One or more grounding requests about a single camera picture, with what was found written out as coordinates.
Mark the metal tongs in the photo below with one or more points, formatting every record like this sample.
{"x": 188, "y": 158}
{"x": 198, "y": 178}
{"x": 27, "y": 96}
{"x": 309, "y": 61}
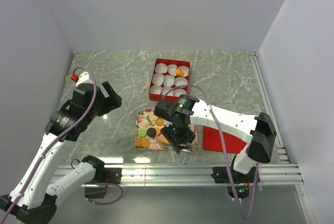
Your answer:
{"x": 187, "y": 147}

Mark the white paper cup two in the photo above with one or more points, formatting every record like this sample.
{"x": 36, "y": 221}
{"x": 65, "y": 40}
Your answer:
{"x": 172, "y": 69}

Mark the aluminium rail frame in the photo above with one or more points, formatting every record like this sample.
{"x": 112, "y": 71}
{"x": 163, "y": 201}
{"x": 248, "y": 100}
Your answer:
{"x": 231, "y": 80}

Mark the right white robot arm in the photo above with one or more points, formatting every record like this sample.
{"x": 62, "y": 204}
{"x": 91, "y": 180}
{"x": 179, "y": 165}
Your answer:
{"x": 257, "y": 131}

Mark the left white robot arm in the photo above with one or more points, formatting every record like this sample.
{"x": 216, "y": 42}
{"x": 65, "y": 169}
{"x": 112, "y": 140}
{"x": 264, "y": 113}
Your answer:
{"x": 36, "y": 198}

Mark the white paper cup three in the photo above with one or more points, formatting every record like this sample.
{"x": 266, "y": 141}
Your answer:
{"x": 185, "y": 69}

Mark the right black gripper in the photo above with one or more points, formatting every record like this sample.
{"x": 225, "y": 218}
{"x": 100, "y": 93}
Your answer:
{"x": 189, "y": 137}

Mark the floral serving tray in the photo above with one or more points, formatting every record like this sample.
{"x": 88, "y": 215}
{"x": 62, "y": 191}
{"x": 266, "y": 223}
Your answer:
{"x": 146, "y": 119}

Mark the white paper cup seven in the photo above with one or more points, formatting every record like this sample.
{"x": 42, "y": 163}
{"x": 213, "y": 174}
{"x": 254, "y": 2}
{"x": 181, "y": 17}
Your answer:
{"x": 155, "y": 90}

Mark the orange flower cookie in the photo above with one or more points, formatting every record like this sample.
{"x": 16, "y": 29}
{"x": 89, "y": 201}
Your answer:
{"x": 159, "y": 122}

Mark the white paper cup six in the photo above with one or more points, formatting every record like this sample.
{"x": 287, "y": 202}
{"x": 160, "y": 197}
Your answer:
{"x": 179, "y": 81}

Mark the tan round biscuit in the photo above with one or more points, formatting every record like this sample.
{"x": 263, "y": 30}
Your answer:
{"x": 164, "y": 140}

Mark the green macaron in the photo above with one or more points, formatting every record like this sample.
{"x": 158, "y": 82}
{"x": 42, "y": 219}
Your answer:
{"x": 142, "y": 132}

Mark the black sandwich cookie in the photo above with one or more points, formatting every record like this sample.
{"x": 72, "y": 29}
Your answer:
{"x": 151, "y": 132}

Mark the white paper cup eight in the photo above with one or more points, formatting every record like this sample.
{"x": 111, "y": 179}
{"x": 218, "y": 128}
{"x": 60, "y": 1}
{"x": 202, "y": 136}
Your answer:
{"x": 167, "y": 91}

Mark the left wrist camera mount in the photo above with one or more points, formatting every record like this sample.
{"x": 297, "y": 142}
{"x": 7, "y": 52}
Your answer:
{"x": 83, "y": 78}

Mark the red cookie box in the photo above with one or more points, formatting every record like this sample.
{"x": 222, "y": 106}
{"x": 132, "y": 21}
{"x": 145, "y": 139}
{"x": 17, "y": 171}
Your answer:
{"x": 168, "y": 74}

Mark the orange fish-shaped cookie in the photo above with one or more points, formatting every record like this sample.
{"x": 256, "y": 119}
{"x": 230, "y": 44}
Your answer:
{"x": 179, "y": 73}

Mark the white paper cup four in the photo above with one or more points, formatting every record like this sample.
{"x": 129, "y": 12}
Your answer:
{"x": 158, "y": 79}

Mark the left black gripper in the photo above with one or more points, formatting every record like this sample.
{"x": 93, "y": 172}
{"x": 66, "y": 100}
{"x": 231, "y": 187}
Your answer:
{"x": 114, "y": 100}

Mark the white paper cup five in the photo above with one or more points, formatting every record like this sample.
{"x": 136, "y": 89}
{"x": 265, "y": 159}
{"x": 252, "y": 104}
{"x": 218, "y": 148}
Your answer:
{"x": 169, "y": 80}

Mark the orange round cookie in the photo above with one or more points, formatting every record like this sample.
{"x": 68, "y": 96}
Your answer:
{"x": 158, "y": 131}

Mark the white paper cup nine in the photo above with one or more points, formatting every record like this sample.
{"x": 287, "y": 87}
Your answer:
{"x": 178, "y": 92}

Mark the white paper cup one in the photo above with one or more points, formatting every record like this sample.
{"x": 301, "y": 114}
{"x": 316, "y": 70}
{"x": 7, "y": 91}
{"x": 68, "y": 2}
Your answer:
{"x": 161, "y": 68}

